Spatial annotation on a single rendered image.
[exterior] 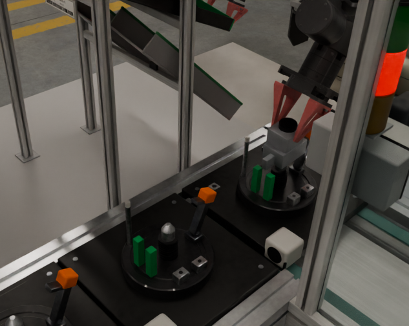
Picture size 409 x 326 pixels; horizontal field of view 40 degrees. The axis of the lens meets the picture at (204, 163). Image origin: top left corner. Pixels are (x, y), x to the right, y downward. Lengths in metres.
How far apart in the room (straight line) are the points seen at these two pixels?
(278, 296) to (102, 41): 0.45
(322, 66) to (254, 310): 0.38
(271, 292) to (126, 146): 0.58
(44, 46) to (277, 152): 3.01
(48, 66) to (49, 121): 2.17
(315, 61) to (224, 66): 0.77
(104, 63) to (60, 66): 2.70
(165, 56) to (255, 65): 0.71
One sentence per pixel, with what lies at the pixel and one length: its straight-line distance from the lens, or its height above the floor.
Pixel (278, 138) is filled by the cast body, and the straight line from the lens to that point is 0.92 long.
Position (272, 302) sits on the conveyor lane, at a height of 0.96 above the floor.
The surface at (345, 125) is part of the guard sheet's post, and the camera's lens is 0.65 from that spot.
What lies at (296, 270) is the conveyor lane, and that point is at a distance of 0.92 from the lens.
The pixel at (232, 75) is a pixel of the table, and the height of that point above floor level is 0.86.
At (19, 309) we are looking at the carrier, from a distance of 0.82.
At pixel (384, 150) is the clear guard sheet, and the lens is 0.64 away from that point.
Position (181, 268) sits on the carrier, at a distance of 0.82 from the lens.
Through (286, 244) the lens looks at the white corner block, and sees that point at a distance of 0.89.
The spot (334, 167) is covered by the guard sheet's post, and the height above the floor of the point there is 1.21.
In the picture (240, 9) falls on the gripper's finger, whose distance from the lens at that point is 1.54.
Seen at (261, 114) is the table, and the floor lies 0.86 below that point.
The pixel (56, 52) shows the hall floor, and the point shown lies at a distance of 3.75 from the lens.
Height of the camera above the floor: 1.61
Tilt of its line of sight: 37 degrees down
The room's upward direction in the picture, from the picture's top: 3 degrees clockwise
